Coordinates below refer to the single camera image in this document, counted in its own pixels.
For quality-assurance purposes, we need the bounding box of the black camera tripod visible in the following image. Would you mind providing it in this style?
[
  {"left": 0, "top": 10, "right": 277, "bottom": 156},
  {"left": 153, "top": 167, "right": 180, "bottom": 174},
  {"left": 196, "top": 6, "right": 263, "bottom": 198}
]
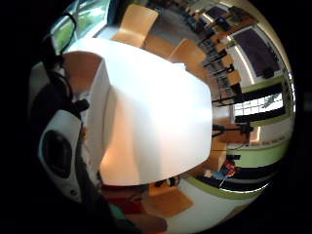
[{"left": 212, "top": 122, "right": 255, "bottom": 139}]

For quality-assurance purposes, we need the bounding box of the wooden chair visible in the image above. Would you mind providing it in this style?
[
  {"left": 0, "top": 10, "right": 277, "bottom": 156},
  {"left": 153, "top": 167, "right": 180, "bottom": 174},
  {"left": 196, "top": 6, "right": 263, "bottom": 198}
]
[
  {"left": 191, "top": 140, "right": 228, "bottom": 178},
  {"left": 141, "top": 183, "right": 194, "bottom": 218},
  {"left": 167, "top": 38, "right": 211, "bottom": 84},
  {"left": 110, "top": 3, "right": 160, "bottom": 49}
]

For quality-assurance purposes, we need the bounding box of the white open cardboard box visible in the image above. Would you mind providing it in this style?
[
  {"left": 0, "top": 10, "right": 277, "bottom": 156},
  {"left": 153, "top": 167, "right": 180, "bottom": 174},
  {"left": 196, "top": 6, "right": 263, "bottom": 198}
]
[{"left": 62, "top": 51, "right": 112, "bottom": 174}]

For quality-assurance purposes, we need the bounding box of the gridded window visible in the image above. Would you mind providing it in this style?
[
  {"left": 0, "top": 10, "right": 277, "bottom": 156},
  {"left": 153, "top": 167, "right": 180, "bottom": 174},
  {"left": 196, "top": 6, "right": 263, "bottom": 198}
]
[{"left": 232, "top": 92, "right": 288, "bottom": 123}]

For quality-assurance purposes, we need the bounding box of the person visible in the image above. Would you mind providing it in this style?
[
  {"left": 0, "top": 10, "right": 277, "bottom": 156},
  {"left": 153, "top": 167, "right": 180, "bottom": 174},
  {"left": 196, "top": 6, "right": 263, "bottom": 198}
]
[
  {"left": 98, "top": 183, "right": 169, "bottom": 234},
  {"left": 204, "top": 161, "right": 240, "bottom": 183}
]

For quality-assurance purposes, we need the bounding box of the dark wall panel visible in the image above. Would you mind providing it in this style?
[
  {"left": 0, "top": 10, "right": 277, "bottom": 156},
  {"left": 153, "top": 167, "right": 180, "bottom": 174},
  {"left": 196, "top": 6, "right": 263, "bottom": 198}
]
[{"left": 232, "top": 26, "right": 282, "bottom": 79}]

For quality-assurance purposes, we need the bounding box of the window with green view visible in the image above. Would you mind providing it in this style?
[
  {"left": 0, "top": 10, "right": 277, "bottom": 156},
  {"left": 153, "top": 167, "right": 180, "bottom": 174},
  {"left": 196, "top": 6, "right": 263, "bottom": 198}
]
[{"left": 50, "top": 0, "right": 112, "bottom": 55}]

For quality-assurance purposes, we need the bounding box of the row of wooden chairs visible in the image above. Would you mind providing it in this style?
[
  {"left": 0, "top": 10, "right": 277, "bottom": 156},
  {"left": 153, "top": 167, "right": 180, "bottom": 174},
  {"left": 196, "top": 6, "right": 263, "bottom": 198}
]
[{"left": 184, "top": 4, "right": 248, "bottom": 98}]

